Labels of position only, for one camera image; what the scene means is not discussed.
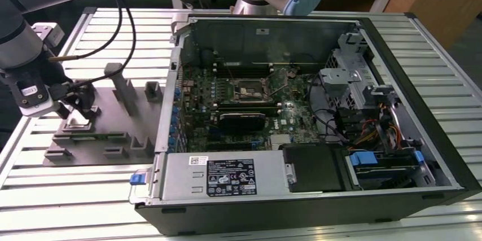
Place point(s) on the grey parts rack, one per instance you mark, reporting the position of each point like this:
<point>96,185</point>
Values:
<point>112,128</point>

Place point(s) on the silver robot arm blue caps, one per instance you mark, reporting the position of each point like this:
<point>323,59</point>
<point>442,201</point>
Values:
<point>19,40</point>

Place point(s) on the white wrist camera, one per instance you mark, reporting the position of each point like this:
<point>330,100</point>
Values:
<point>32,102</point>

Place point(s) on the blue case latch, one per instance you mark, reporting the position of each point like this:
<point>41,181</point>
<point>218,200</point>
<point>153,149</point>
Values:
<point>136,179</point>

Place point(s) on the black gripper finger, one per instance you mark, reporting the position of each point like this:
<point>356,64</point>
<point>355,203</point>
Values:
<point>63,111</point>
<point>87,100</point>

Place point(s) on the hard disk in blue carrier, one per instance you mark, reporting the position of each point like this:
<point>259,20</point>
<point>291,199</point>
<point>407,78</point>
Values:
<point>363,158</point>

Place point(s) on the green motherboard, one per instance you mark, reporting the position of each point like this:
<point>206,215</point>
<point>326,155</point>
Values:
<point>296,117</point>

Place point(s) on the metal drive cage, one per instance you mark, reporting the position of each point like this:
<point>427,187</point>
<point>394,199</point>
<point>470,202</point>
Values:
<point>338,80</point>

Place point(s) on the black PC case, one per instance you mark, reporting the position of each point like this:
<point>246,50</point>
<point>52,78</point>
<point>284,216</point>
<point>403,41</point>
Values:
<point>300,218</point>

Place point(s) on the green RAM stick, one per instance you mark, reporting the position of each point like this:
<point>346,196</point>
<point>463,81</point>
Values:
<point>89,138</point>

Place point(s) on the CPU socket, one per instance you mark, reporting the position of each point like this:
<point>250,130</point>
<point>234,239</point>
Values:
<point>252,99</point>

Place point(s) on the silver CPU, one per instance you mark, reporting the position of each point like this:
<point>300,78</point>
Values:
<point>77,122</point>

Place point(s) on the metal locking lever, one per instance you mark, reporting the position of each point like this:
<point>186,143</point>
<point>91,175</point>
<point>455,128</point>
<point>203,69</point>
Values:
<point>232,72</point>
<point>278,89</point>

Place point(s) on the black disk bay cover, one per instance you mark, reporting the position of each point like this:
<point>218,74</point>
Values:
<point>314,167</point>

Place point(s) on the silver power supply unit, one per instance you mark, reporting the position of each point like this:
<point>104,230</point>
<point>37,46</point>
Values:
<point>180,179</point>

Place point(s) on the black RAM slot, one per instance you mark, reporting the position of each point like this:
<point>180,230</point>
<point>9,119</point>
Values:
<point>244,66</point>
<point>244,111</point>
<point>244,73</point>
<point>244,105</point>

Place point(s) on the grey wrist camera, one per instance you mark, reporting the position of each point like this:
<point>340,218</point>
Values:
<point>52,33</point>

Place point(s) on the small silver heatsink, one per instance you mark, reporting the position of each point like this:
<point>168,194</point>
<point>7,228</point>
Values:
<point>280,139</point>

